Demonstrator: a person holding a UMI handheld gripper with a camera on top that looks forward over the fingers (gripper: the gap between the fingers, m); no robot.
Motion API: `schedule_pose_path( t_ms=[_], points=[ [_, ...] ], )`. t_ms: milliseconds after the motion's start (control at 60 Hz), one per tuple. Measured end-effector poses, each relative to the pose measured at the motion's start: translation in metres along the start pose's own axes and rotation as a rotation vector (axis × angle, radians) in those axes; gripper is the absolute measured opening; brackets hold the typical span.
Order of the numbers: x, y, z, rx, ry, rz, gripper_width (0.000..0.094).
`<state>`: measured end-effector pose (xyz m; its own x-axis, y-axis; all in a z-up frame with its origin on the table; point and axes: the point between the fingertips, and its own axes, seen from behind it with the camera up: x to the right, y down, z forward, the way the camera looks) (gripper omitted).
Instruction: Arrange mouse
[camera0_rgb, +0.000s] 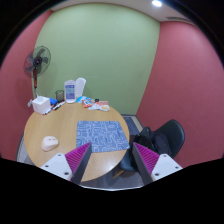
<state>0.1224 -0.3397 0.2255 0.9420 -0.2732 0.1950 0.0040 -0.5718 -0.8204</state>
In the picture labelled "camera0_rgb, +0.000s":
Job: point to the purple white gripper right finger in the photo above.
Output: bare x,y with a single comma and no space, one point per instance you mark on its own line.
152,166

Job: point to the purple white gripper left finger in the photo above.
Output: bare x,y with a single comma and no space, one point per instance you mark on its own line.
70,166

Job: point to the white computer mouse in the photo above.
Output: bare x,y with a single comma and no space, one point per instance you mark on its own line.
48,143

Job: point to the grey patterned mouse pad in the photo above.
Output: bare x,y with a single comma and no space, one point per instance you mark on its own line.
105,136

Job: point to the black backpack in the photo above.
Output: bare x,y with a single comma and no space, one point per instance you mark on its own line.
154,141

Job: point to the black plastic chair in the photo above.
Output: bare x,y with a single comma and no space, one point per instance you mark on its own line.
175,135

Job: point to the black marker pen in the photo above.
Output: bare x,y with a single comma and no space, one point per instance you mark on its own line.
58,105

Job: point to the orange white snack packets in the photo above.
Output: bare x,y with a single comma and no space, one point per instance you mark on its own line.
93,104

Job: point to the blue small object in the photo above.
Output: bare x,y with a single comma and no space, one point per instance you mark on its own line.
53,101

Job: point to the white square box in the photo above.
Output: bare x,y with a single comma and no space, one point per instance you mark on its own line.
41,104

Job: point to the dark mesh pen cup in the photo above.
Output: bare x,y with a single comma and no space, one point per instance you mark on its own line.
59,95

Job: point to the white blue labelled container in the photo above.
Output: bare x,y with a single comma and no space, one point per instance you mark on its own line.
69,88

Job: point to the white curved appliance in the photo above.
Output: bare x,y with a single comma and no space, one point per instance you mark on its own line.
80,84

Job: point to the red black standing fan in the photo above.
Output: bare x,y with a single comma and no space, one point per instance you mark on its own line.
36,63

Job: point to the round ceiling light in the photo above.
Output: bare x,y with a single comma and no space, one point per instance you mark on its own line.
157,3

